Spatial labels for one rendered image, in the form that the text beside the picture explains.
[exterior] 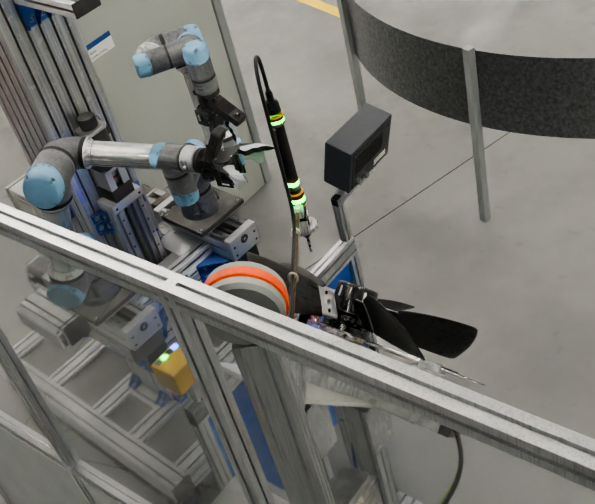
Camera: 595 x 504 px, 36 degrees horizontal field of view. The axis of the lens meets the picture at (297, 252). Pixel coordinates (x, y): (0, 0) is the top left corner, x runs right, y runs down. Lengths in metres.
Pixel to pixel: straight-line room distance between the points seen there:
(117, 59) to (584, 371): 2.43
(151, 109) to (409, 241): 1.42
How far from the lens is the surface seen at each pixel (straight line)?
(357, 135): 3.14
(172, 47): 2.82
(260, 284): 1.56
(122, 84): 4.28
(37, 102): 2.97
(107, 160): 2.71
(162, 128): 4.50
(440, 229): 4.60
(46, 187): 2.64
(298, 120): 5.65
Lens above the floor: 2.96
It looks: 40 degrees down
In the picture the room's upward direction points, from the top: 16 degrees counter-clockwise
